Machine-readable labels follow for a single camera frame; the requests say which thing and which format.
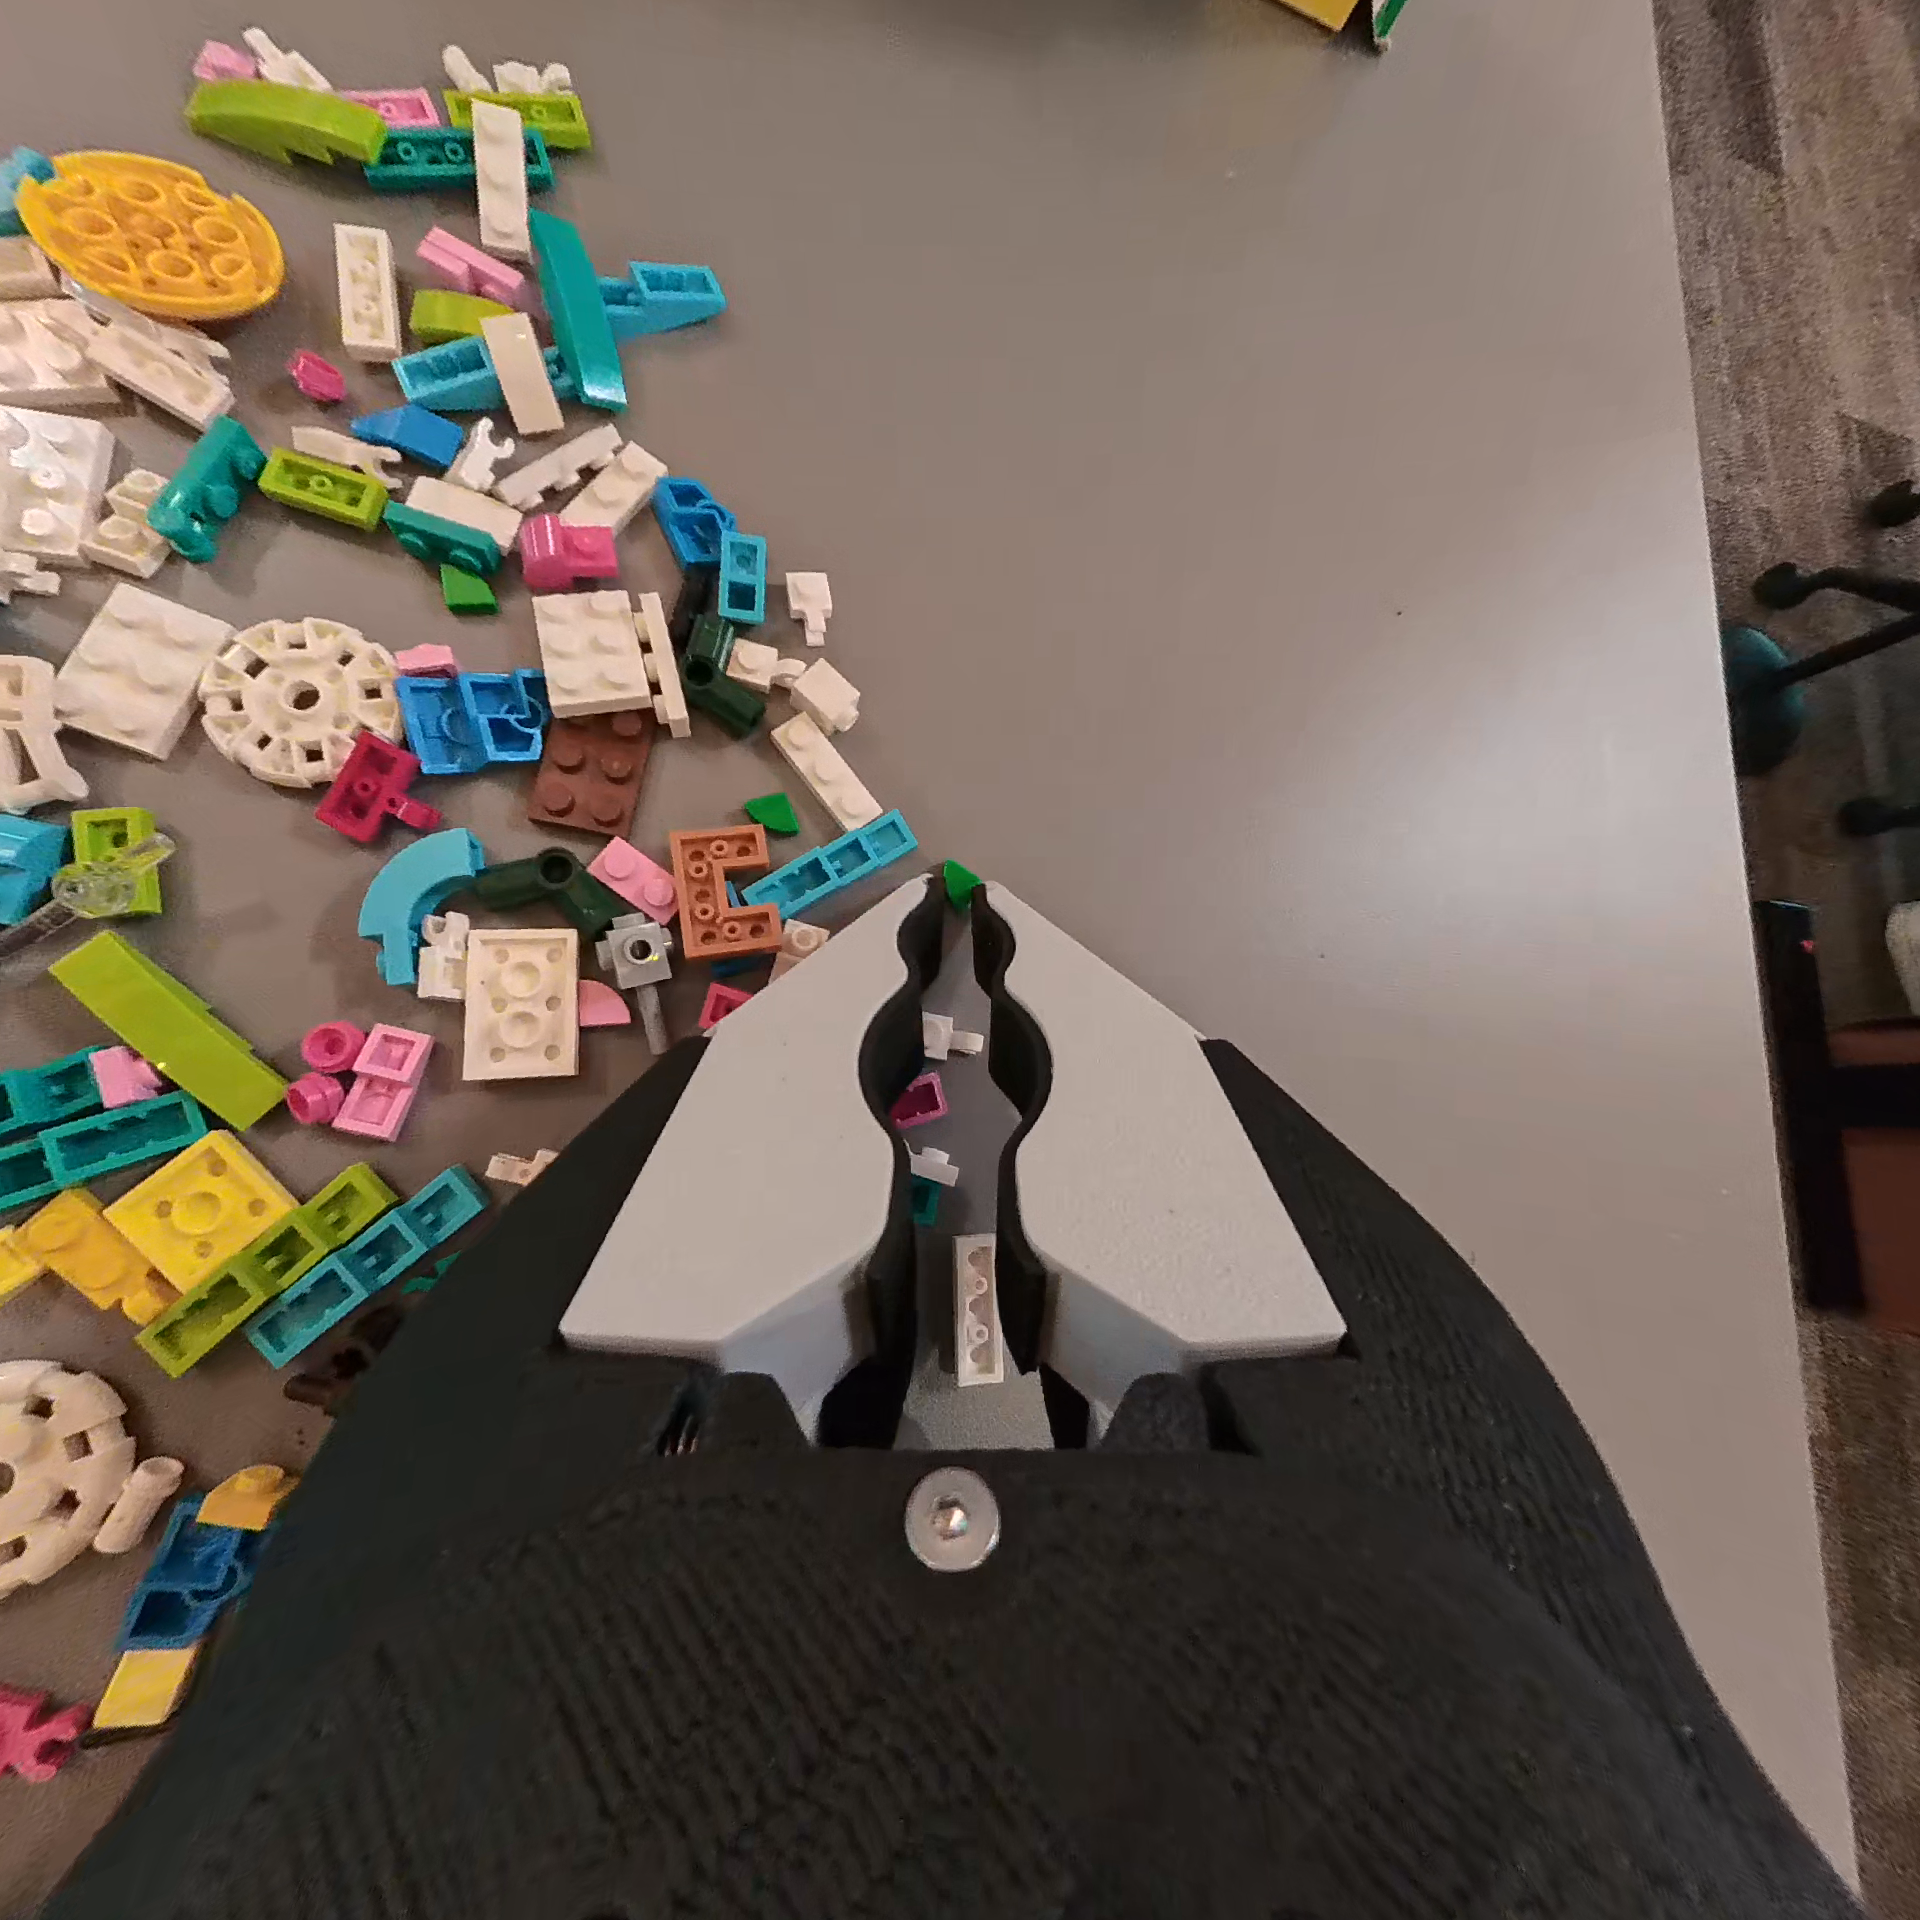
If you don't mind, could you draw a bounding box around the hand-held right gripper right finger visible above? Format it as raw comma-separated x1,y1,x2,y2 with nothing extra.
967,881,1353,1444

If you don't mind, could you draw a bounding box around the black office chair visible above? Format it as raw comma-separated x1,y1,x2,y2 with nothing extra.
1716,478,1920,841

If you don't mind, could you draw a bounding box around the grey desk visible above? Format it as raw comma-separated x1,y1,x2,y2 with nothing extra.
0,0,1871,1920

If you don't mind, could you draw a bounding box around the pile of colourful bricks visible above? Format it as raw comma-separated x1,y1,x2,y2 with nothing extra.
0,22,995,1787

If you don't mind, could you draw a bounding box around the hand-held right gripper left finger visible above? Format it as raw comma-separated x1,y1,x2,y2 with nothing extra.
557,872,940,1444

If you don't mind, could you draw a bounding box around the dark wooden furniture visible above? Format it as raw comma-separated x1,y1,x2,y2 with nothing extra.
1751,896,1920,1325

